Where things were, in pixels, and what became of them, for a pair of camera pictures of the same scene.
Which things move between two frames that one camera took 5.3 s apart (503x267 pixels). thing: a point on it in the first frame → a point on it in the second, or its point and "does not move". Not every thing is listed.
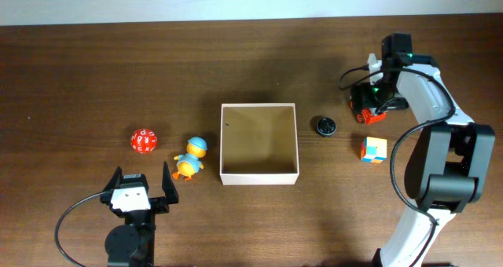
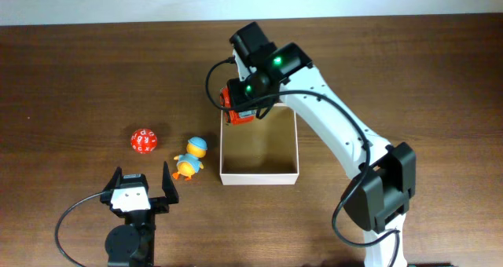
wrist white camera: x=130 y=199 does not move
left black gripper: x=160 y=202 does not move
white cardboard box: x=258 y=144 does not move
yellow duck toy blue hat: x=189 y=163 does not move
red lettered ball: x=144 y=140 does not move
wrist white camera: x=374 y=67 → x=244 y=72
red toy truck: x=368 y=115 → x=232 y=116
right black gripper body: x=381 y=96 → x=247 y=91
